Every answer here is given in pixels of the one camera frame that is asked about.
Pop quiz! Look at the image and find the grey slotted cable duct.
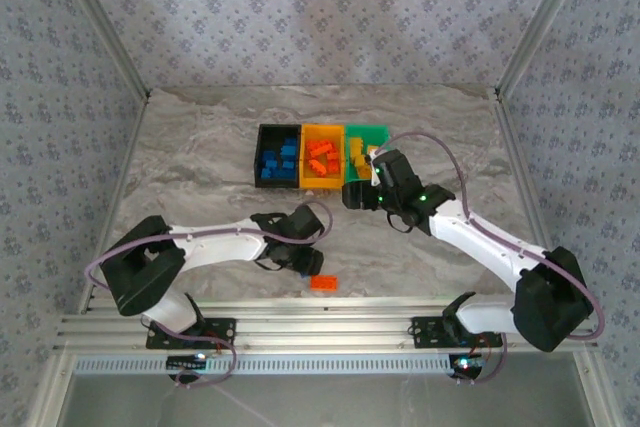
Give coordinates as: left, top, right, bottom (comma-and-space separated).
73, 352, 464, 377

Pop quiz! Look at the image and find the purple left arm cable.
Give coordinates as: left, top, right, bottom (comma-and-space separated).
84, 200, 335, 343

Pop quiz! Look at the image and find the orange plastic bin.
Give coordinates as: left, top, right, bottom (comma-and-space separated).
298, 123, 348, 192

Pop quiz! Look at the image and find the aluminium mounting rail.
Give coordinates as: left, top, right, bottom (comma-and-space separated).
53, 298, 600, 352

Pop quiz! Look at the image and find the aluminium frame leg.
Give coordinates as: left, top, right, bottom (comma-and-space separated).
574, 350, 624, 427
27, 350, 76, 427

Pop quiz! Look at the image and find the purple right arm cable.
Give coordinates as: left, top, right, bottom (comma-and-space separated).
372, 131, 605, 343

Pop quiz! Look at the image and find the green plastic bin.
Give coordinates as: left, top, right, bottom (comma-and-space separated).
343, 124, 392, 188

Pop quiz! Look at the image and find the aluminium table edge rail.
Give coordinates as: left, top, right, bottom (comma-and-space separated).
487, 86, 554, 253
79, 89, 154, 316

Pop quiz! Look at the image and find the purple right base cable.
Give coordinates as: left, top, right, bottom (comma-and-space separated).
452, 326, 510, 386

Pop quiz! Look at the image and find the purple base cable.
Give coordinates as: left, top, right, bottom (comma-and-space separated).
172, 334, 239, 389
452, 326, 510, 386

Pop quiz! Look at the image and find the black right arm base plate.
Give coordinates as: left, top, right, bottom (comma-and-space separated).
410, 315, 504, 348

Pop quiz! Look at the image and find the black plastic bin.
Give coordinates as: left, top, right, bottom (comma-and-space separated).
253, 122, 304, 191

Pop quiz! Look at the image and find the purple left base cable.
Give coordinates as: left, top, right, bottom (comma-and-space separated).
172, 334, 239, 389

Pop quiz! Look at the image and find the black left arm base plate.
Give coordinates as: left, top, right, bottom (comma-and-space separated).
145, 316, 238, 350

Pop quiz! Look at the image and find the aluminium frame post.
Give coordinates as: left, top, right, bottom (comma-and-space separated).
493, 0, 597, 98
49, 0, 153, 101

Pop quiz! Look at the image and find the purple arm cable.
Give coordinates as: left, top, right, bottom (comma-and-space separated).
372, 131, 605, 343
84, 200, 335, 343

